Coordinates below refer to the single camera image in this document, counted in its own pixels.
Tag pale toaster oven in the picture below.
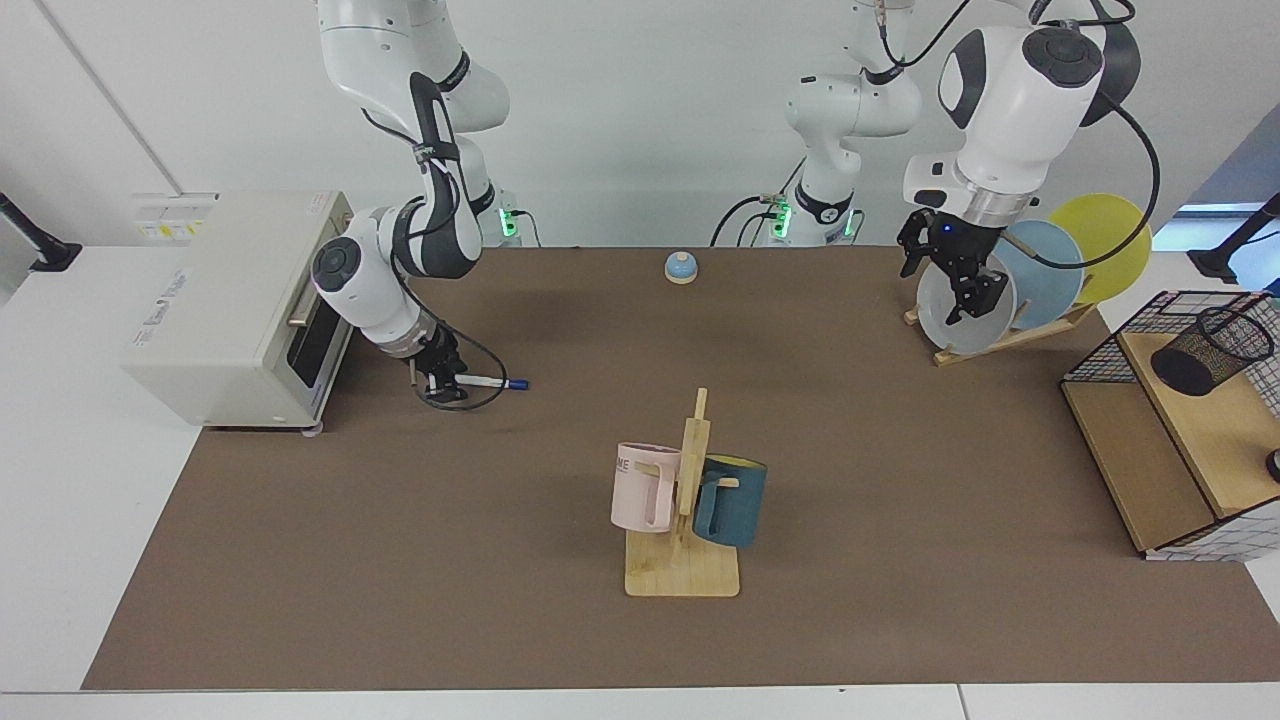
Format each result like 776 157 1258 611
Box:
122 190 357 436

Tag black clamp stand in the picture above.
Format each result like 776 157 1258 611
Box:
0 192 83 273
1188 192 1280 286

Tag pink cup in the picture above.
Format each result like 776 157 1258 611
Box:
611 442 683 534

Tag wooden cup stand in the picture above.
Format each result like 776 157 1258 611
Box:
625 388 742 599

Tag white power socket box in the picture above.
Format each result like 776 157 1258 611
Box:
133 193 219 247

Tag light blue plate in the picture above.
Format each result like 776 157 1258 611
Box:
990 220 1086 332

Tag yellow plate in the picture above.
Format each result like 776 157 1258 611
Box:
1048 193 1153 306

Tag teal cup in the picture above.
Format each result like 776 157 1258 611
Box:
692 455 769 549

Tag black mesh pen holder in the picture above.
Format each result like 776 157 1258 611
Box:
1150 307 1276 398

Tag wire basket with wooden floor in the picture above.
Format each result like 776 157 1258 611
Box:
1062 290 1280 563

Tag brown table cloth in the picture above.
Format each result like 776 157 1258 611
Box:
82 247 1280 691

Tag white marker with blue cap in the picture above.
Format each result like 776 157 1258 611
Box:
430 373 531 392

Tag wooden plate rack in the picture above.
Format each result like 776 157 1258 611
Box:
904 303 1099 368

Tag grey plate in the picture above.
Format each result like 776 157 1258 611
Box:
917 248 1019 356

